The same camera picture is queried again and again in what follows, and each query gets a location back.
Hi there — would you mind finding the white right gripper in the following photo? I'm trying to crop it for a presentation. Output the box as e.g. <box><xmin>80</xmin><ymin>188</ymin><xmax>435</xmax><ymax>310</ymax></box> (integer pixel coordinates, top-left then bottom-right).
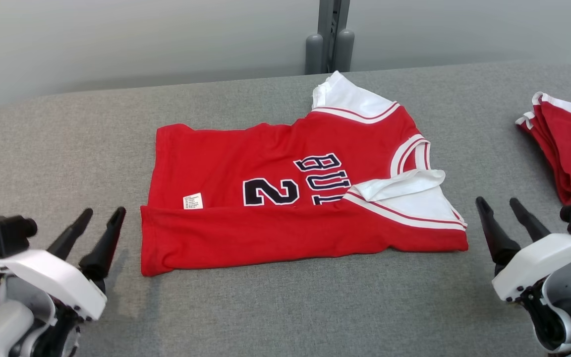
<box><xmin>475</xmin><ymin>197</ymin><xmax>571</xmax><ymax>303</ymax></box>

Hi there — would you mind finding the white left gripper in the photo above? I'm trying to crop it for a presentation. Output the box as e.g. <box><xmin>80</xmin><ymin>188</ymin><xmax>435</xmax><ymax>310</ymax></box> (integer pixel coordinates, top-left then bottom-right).
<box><xmin>0</xmin><ymin>207</ymin><xmax>126</xmax><ymax>322</ymax></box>

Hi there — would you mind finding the red white Bulls jersey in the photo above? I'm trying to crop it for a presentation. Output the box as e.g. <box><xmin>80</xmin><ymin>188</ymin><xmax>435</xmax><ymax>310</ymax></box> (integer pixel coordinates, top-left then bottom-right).
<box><xmin>140</xmin><ymin>71</ymin><xmax>468</xmax><ymax>277</ymax></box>

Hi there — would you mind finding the grey cylindrical post foot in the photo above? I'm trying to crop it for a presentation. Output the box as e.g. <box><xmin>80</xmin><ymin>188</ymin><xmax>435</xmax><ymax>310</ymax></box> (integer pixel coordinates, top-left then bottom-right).
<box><xmin>335</xmin><ymin>29</ymin><xmax>355</xmax><ymax>72</ymax></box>
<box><xmin>305</xmin><ymin>33</ymin><xmax>324</xmax><ymax>75</ymax></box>

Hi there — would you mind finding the grey partition post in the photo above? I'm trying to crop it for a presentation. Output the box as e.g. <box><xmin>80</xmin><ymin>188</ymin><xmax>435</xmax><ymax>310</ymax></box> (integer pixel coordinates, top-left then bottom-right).
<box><xmin>317</xmin><ymin>0</ymin><xmax>350</xmax><ymax>72</ymax></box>

